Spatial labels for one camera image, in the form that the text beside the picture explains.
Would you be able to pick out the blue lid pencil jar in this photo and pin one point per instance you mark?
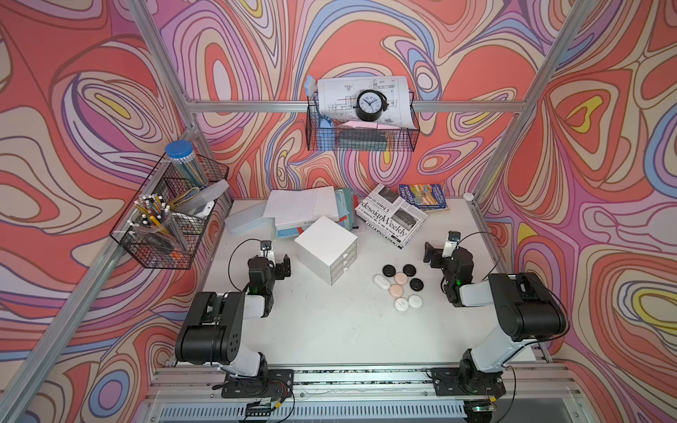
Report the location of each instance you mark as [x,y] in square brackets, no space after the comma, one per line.
[182,155]

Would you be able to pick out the white three-drawer box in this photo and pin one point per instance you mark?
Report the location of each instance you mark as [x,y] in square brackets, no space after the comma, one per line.
[327,249]

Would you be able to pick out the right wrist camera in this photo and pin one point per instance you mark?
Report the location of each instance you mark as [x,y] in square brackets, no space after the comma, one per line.
[451,243]

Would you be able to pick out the blue book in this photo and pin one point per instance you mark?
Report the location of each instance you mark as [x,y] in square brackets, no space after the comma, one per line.
[426,197]

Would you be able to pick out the clear cup with pens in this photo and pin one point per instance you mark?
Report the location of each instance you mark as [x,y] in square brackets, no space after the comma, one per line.
[154,220]

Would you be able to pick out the translucent plastic box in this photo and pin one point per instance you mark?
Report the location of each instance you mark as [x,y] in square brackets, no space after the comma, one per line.
[247,219]

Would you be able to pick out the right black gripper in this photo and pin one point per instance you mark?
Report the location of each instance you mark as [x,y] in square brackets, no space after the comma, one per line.
[436,254]

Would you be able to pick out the black round clock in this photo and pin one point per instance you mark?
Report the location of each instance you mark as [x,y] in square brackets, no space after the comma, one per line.
[370,105]

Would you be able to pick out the black wire wall basket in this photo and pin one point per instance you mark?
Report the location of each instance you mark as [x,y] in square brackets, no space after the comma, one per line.
[324,134]

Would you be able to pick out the black earphone case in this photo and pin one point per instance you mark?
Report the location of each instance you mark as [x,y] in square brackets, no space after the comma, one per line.
[389,270]
[409,270]
[416,285]

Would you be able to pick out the black wire side basket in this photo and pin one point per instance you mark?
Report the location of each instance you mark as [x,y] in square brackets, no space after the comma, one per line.
[165,180]

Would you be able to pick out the pink earphone case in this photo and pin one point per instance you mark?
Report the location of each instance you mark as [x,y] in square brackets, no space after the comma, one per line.
[396,291]
[401,279]

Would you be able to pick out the teal books stack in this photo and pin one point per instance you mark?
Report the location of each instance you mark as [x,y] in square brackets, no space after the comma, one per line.
[345,202]

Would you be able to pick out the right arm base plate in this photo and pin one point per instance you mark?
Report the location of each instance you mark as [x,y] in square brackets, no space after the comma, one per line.
[466,381]

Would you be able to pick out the white open notebook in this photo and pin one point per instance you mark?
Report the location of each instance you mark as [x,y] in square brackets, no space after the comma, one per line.
[300,208]

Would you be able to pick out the folded newspaper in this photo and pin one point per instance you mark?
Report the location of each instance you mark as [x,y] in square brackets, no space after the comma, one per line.
[391,216]

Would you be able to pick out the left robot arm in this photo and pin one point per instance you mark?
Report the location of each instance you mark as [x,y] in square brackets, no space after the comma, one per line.
[212,331]

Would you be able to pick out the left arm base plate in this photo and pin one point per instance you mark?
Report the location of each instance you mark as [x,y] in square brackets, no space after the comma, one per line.
[275,384]

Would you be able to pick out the white oval earphone case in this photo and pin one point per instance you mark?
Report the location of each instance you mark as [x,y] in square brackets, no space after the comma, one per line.
[382,282]

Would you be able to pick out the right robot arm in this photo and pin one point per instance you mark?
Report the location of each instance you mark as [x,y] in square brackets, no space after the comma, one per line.
[526,311]

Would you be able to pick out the white drawing sheet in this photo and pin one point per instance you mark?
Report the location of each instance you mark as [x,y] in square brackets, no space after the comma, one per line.
[337,99]

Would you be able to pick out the white round earphone case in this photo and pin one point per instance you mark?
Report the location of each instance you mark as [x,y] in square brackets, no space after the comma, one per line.
[415,301]
[401,305]

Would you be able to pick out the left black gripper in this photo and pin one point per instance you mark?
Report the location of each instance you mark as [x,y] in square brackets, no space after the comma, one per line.
[278,273]

